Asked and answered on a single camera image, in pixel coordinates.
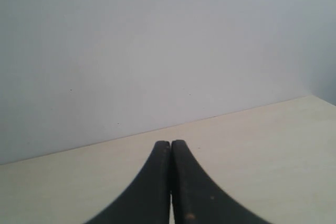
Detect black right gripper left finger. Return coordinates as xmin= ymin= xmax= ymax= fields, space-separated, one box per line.
xmin=88 ymin=141 xmax=171 ymax=223

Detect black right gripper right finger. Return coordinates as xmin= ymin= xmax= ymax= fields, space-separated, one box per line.
xmin=171 ymin=140 xmax=265 ymax=223

